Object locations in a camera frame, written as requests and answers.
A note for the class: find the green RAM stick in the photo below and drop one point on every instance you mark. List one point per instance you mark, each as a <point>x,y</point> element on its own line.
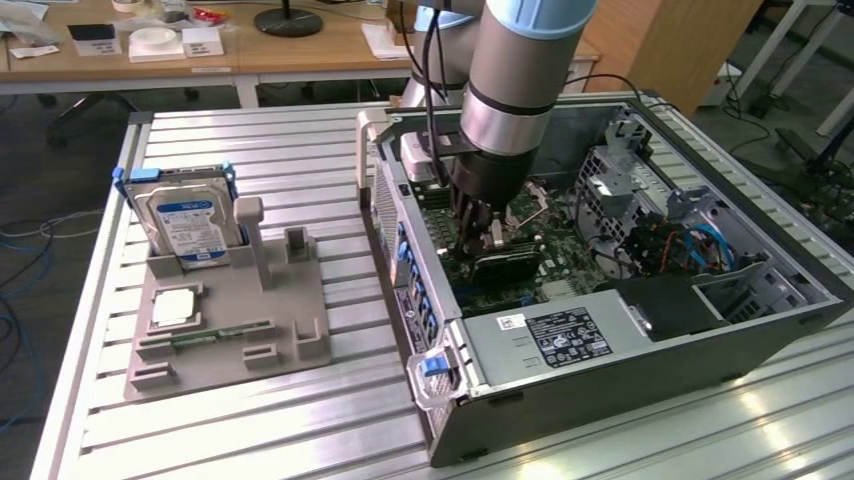
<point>200,337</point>

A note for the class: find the silver CPU chip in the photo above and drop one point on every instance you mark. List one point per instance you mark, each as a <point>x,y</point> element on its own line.
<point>174,306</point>

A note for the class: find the clear plastic bag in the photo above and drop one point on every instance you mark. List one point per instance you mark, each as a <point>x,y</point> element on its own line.
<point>26,22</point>

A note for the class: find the perforated metal disk bay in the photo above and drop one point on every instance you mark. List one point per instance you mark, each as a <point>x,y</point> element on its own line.
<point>613,200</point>

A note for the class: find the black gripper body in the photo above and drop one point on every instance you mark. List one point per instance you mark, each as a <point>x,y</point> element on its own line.
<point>493,175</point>

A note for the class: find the graphics card with black fan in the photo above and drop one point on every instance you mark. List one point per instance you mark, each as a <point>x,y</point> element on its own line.
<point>507,270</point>

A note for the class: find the wooden desk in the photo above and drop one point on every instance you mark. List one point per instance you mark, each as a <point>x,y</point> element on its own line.
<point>300,55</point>

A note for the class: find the hard disk in blue caddy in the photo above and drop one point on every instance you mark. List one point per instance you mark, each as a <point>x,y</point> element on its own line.
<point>186,225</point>

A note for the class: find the metal socket cover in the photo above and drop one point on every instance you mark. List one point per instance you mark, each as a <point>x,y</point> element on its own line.
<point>536,200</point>

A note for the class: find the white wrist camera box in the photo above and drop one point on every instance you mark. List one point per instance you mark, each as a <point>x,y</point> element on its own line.
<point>423,160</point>

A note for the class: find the brown cardboard box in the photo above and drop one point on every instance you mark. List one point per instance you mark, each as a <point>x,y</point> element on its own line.
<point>400,15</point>

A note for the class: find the flat white box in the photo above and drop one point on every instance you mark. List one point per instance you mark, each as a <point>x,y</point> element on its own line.
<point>156,54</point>

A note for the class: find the blue case latch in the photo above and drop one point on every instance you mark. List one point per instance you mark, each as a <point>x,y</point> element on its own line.
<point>429,366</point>

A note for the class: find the dark installed RAM stick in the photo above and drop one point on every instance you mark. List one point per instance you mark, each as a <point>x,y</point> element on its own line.
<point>527,246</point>

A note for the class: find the red package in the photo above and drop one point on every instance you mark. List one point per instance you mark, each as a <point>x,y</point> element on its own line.
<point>208,16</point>

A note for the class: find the grey printed parts rack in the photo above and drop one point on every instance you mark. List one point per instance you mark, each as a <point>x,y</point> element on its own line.
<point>226,360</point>

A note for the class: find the grey power supply unit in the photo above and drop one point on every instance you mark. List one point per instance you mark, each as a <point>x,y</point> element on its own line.
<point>507,350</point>

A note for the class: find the wooden cabinet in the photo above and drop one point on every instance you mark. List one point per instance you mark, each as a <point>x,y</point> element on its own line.
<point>680,50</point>

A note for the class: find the black round lamp base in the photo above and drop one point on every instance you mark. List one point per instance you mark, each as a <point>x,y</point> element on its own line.
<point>286,22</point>

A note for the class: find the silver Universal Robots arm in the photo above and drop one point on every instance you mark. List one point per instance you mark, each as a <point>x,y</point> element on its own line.
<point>513,75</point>

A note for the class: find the small white labelled box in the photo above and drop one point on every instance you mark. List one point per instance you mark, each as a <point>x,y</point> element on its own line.
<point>202,42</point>

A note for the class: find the white paper card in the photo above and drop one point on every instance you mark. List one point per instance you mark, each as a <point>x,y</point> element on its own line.
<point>33,51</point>

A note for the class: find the white box with black lid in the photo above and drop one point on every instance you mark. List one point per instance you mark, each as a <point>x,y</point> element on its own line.
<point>93,47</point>

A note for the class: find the open dark PC case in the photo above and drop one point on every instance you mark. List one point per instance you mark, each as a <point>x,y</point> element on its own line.
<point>600,400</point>

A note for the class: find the green motherboard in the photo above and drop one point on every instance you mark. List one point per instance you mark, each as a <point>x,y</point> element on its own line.
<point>560,265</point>

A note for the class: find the white paper stack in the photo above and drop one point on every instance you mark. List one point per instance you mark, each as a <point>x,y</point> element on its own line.
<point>387,42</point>

